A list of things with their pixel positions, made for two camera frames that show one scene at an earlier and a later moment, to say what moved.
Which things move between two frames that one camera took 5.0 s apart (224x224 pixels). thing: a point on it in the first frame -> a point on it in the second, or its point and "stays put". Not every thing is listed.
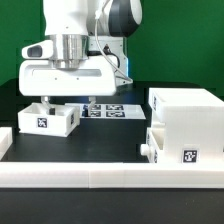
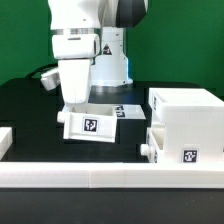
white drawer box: x=34 y=119 -> x=89 y=122
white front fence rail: x=103 y=175 stays put
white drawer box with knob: x=154 y=142 stays put
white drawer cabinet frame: x=193 y=119 stays put
